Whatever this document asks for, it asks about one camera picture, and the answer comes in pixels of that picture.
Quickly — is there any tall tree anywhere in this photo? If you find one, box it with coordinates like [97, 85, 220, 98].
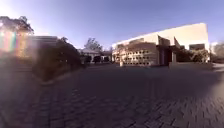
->
[0, 15, 35, 38]

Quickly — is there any tan brick building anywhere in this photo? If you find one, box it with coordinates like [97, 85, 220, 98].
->
[111, 22, 211, 68]

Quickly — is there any grey low building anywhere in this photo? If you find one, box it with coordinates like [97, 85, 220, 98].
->
[0, 31, 60, 61]

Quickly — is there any dark bush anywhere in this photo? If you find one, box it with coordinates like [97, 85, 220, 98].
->
[32, 37, 84, 81]

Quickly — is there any tree behind low building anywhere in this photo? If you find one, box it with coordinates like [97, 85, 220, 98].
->
[83, 37, 104, 52]

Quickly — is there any low building with roof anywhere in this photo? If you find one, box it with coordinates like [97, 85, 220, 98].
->
[78, 48, 113, 65]

